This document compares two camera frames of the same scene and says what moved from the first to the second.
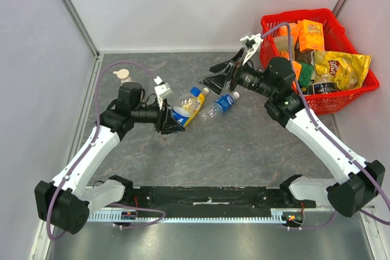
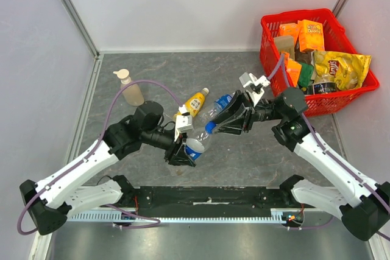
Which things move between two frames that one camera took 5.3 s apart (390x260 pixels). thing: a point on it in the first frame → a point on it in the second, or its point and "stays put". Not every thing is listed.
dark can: x=324 y=88 stays put
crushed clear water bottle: x=218 y=108 stays put
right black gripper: x=232 y=73 → x=247 y=113
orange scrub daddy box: x=311 y=35 stays put
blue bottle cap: x=195 y=91 → x=209 y=126
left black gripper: x=166 y=123 → x=177 y=154
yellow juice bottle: x=193 y=104 stays put
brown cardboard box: x=281 y=42 stays put
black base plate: x=168 y=199 stays put
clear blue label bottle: x=181 y=111 → x=195 y=147
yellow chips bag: x=348 y=71 stays put
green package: x=306 y=75 stays put
